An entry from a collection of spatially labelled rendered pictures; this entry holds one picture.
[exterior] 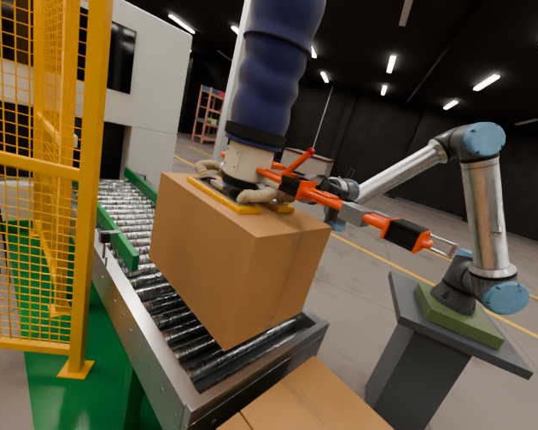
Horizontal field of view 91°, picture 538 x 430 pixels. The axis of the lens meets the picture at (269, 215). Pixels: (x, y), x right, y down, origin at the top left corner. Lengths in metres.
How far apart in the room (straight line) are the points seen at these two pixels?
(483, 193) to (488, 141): 0.18
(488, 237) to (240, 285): 0.94
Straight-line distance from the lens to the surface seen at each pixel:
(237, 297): 0.80
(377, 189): 1.24
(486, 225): 1.27
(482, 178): 1.22
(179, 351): 1.07
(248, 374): 0.98
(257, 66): 0.94
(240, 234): 0.75
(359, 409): 1.16
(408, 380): 1.70
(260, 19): 0.98
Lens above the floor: 1.34
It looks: 17 degrees down
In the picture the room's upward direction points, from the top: 16 degrees clockwise
